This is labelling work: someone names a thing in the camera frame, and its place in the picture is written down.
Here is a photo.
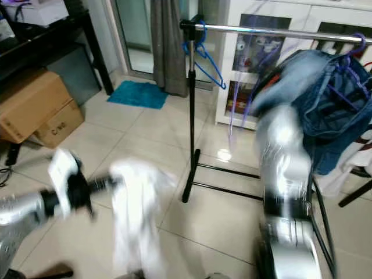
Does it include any grey curtain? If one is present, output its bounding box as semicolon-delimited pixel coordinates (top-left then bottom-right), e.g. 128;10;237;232
150;0;188;98

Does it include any white carton box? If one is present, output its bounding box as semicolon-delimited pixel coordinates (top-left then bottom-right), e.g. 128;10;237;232
6;0;70;27

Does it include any black floor cable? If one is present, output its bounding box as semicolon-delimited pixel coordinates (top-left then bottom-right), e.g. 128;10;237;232
0;166;13;188

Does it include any black side table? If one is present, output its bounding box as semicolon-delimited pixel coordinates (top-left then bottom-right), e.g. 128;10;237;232
0;10;115;96

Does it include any white glass-door cabinet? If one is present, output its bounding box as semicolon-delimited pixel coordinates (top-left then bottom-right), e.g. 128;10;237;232
215;0;372;131

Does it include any plain white shirt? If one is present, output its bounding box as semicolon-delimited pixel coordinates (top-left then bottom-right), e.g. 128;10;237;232
108;160;178;277

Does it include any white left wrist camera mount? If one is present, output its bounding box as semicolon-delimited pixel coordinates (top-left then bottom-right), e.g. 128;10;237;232
48;148;87;220

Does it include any glass sliding door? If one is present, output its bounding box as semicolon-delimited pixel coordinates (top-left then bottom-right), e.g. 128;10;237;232
110;0;219;82

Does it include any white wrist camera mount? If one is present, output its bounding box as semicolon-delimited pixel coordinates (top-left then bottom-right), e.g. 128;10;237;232
48;148;87;220
259;51;326;114

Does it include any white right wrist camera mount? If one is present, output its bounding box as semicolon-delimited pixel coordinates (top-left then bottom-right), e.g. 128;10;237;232
259;51;326;114

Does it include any teal floor mat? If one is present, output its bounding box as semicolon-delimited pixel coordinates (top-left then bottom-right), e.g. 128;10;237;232
108;80;169;109

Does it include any blue denim garment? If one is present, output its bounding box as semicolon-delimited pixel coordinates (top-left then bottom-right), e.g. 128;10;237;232
291;49;372;175

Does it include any metal clothes rack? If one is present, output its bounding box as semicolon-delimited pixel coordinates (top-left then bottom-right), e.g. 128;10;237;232
179;19;372;204

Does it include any grey flat panel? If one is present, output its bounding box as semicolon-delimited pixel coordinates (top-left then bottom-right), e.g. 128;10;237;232
44;45;102;105

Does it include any blue wire hanger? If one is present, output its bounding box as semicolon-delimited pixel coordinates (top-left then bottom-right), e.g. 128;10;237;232
183;20;227;91

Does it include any black power adapter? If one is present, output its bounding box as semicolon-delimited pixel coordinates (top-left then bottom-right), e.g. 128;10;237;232
5;144;21;166

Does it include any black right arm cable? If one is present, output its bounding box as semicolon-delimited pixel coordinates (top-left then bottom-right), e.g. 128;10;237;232
311;177;339;279

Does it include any large plain cardboard box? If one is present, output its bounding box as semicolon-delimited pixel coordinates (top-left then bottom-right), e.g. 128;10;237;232
0;69;73;144

